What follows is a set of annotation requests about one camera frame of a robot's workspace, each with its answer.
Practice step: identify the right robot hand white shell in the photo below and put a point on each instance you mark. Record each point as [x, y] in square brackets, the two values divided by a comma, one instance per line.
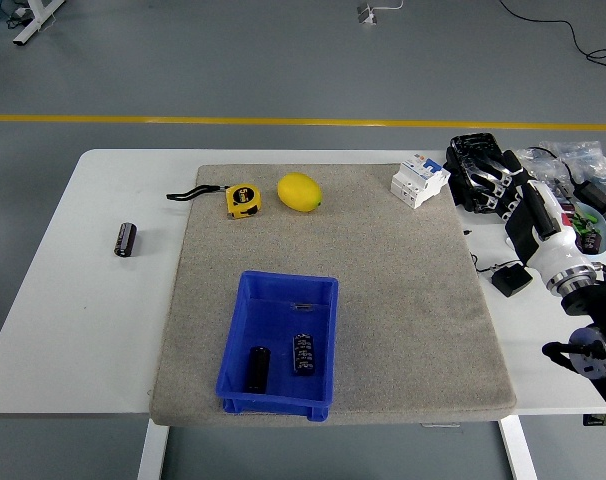
[558, 240]

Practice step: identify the black cylindrical battery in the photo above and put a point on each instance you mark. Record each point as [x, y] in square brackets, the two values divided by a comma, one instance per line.
[257, 370]
[125, 240]
[304, 355]

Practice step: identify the blue plastic box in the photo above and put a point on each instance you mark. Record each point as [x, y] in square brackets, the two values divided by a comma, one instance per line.
[263, 310]

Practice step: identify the green plastic pieces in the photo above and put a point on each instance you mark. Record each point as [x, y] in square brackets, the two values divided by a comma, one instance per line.
[583, 222]

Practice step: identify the dark capacitor in bowl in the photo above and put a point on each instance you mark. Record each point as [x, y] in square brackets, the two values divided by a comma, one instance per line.
[589, 241]

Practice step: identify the light blue bowl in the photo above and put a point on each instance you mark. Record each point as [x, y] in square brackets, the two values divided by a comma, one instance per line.
[604, 227]

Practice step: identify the black power adapter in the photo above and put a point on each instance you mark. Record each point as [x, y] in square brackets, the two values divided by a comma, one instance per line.
[593, 195]

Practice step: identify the small black adapter block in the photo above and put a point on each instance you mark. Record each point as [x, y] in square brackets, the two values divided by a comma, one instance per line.
[511, 281]

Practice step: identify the clear bag of nuts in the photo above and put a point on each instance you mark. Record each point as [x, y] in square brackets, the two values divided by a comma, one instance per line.
[545, 165]

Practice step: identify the clear bag of blue parts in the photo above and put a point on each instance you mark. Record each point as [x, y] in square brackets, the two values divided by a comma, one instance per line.
[585, 155]

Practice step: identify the black wrapped device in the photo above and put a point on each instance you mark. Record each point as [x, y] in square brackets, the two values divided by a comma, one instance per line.
[479, 142]

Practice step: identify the white circuit breaker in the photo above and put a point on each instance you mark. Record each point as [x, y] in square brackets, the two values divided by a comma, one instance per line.
[417, 182]

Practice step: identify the grey-brown mat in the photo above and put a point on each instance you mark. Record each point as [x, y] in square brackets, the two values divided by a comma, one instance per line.
[408, 325]

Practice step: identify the white table leg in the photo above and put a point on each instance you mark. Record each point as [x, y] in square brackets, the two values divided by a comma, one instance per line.
[152, 450]
[519, 450]

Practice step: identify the yellow lemon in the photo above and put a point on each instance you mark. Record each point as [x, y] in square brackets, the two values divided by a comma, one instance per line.
[299, 192]

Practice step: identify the yellow tape measure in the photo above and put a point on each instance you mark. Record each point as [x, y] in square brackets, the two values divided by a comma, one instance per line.
[243, 201]

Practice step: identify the metal floor bracket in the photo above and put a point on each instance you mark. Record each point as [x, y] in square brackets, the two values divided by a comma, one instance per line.
[367, 14]

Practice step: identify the white background frame leg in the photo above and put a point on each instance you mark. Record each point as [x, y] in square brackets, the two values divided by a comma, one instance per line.
[33, 22]

